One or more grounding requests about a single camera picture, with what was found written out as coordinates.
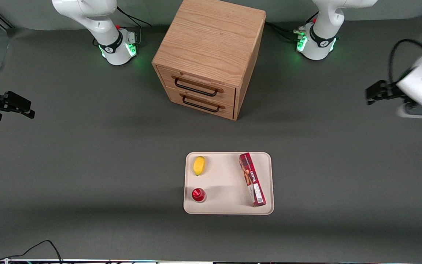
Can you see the red cookie box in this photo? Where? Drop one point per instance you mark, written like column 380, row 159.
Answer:
column 252, row 179

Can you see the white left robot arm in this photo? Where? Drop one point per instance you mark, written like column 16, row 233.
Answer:
column 322, row 40

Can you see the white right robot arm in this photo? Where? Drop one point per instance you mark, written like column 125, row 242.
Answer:
column 97, row 25

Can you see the beige plastic tray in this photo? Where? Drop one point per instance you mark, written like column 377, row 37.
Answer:
column 225, row 187

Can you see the wooden drawer cabinet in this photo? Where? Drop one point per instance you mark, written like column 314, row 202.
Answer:
column 211, row 40

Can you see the wooden drawer front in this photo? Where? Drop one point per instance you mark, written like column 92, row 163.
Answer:
column 202, row 104
column 196, row 82

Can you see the yellow lemon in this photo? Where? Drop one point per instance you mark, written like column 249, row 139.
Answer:
column 199, row 165

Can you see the red cup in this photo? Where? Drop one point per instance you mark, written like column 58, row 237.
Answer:
column 198, row 194

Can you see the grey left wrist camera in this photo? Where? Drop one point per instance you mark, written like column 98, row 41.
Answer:
column 421, row 110

